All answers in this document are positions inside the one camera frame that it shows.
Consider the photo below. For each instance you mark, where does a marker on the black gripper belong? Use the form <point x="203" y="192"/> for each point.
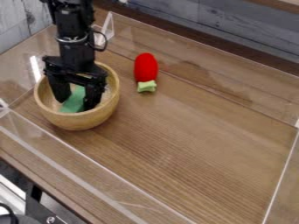
<point x="73" y="67"/>

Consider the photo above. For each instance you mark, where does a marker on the green rectangular block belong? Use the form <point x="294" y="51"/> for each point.
<point x="73" y="105"/>

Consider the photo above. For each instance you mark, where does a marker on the light wooden bowl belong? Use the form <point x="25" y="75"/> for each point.
<point x="87" y="119"/>

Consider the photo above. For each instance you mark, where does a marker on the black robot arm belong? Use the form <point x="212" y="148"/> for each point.
<point x="72" y="16"/>

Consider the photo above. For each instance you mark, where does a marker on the red plush strawberry toy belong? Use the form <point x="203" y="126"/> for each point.
<point x="145" y="72"/>

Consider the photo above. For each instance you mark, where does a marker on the clear acrylic enclosure panel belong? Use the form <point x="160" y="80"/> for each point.
<point x="93" y="192"/>

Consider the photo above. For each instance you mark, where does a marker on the black metal table bracket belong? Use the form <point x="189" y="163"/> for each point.
<point x="45" y="210"/>

